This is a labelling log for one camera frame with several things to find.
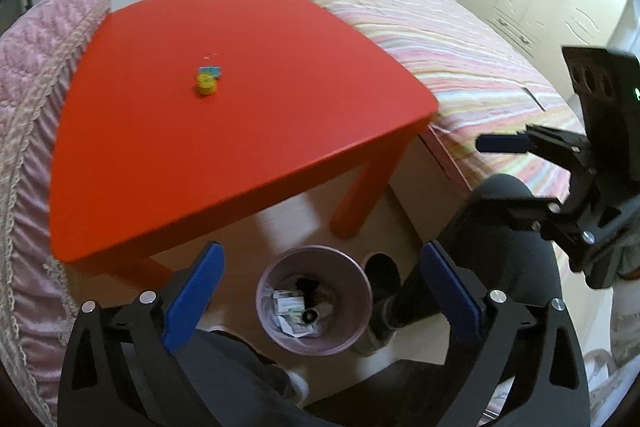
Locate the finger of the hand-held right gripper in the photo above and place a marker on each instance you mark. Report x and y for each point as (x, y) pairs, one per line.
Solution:
(525, 214)
(500, 143)

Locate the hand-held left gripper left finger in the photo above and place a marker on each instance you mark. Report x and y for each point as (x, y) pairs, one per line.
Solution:
(195, 297)

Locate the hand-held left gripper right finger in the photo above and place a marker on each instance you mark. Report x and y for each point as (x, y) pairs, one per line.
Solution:
(450, 297)

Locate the white sock box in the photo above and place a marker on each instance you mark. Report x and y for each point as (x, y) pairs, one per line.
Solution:
(287, 302)

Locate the pink waste bin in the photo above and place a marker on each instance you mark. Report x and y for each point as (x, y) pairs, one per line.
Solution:
(345, 287)

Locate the dark slipper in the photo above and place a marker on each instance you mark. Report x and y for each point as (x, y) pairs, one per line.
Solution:
(382, 274)

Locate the person's left leg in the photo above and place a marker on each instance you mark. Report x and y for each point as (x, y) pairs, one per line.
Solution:
(235, 372)

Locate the bed with striped cover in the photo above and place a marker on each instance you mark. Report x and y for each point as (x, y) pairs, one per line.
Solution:
(425, 37)

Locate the red table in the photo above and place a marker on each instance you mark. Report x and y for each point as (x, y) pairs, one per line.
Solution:
(225, 132)

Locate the yellow round toy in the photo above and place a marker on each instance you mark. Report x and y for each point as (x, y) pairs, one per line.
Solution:
(205, 84)

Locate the teal binder clip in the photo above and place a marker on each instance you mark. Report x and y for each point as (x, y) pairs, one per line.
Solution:
(212, 71)

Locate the pink quilted cover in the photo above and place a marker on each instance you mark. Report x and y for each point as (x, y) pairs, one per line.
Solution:
(35, 82)

